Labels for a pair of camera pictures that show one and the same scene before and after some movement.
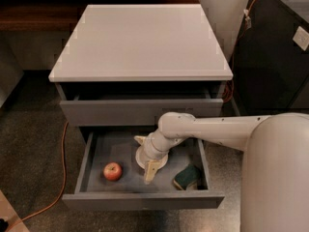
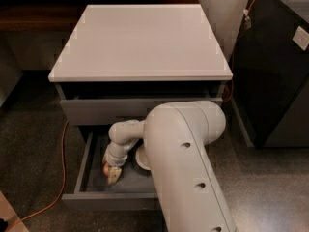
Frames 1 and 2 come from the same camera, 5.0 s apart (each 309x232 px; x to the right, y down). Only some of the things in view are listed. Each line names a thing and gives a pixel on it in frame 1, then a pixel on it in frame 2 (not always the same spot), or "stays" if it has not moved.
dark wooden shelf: x=62 y=14 stays
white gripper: x=150 y=151 → x=115 y=160
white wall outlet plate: x=301 y=38 stays
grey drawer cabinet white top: x=131 y=65 stays
